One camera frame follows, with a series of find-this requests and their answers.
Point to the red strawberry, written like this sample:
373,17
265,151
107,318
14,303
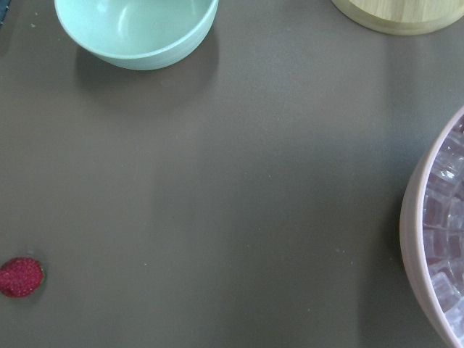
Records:
21,276

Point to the green bowl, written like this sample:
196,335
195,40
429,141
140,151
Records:
137,35

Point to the pink bowl with ice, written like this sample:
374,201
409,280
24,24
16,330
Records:
431,232

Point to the wooden cup stand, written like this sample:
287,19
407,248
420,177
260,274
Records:
404,18

